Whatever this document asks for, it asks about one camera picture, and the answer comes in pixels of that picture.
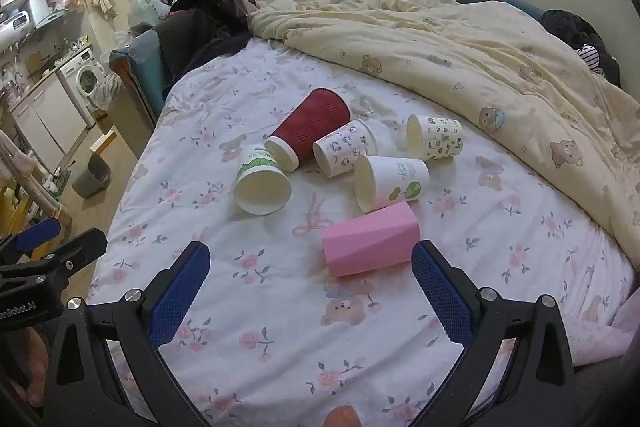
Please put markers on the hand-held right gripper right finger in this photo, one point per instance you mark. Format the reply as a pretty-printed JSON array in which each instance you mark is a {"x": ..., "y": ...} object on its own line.
[{"x": 442, "y": 294}]

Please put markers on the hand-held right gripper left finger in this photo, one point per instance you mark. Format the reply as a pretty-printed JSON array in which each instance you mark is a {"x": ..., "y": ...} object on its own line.
[{"x": 180, "y": 294}]

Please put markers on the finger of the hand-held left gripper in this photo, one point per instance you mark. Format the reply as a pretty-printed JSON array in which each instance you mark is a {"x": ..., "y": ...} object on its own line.
[
  {"x": 80, "y": 246},
  {"x": 39, "y": 234}
]

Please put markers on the pink faceted cup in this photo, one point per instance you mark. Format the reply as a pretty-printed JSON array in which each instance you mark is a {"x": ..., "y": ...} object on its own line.
[{"x": 370, "y": 238}]

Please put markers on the white cup green leaf print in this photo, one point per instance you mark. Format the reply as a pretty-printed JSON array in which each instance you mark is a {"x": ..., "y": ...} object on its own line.
[{"x": 397, "y": 181}]

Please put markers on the white cup green band print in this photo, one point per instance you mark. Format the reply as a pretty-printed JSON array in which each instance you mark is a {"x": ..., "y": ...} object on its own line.
[{"x": 261, "y": 167}]

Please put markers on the white cup green pattern print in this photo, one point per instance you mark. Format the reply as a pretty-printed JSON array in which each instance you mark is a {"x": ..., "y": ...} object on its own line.
[{"x": 441, "y": 137}]

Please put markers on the white cup bear print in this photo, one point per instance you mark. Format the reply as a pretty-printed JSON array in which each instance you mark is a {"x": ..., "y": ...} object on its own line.
[{"x": 346, "y": 147}]

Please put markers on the red ribbed paper cup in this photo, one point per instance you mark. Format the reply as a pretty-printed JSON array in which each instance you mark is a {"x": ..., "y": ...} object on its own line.
[{"x": 312, "y": 123}]

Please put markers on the grey trash bin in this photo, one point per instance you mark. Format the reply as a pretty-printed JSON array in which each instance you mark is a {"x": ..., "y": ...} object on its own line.
[{"x": 92, "y": 175}]

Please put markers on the floral white bedsheet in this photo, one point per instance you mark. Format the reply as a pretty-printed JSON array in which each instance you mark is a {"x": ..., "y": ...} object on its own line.
[{"x": 250, "y": 357}]

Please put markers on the white kitchen base cabinet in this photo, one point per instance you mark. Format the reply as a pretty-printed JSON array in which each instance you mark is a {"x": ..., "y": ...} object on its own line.
[{"x": 47, "y": 117}]

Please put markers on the white washing machine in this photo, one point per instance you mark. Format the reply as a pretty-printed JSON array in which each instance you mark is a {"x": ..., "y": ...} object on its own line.
[{"x": 84, "y": 79}]

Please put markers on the teal bed footboard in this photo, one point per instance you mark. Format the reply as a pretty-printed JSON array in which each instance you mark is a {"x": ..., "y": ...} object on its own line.
[{"x": 140, "y": 72}]

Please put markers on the white water heater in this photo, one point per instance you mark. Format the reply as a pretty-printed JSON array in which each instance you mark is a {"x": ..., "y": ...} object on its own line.
[{"x": 15, "y": 28}]

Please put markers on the cream bear print duvet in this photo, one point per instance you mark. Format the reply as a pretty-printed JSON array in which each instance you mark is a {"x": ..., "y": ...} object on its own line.
[{"x": 450, "y": 49}]

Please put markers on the pile of dark clothes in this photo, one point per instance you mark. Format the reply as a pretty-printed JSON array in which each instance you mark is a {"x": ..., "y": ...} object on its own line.
[{"x": 200, "y": 32}]

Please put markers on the white plastic bag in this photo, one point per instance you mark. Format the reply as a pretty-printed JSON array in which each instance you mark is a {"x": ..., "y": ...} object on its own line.
[{"x": 145, "y": 7}]

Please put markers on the striped cloth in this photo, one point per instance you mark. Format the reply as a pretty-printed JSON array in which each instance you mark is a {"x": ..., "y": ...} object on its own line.
[{"x": 591, "y": 57}]

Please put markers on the black fluffy cloth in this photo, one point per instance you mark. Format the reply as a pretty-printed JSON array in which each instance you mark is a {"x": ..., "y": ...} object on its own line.
[{"x": 570, "y": 29}]

